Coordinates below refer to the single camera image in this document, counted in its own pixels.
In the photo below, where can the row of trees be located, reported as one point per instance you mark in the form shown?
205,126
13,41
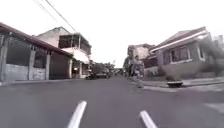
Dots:
103,66

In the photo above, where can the parked vehicle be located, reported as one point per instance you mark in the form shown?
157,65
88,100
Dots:
102,74

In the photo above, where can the pale two-storey building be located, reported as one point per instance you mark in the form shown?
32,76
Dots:
140,52

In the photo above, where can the grey asphalt road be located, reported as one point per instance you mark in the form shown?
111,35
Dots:
111,106

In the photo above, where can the two-storey white building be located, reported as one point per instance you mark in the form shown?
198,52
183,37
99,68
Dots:
71,41

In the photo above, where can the robot's own part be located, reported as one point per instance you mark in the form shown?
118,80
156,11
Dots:
77,115
147,119

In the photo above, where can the dark low object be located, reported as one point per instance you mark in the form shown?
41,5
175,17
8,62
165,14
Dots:
175,84

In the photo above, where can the house with pale roof edge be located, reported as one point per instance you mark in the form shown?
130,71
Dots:
186,53

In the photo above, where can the grey concrete pavement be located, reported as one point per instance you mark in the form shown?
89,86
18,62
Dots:
36,81

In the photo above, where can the pale concrete pavement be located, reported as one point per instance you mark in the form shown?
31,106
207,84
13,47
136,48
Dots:
200,82

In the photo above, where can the low building with red roof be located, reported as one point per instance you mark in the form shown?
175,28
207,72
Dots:
20,55

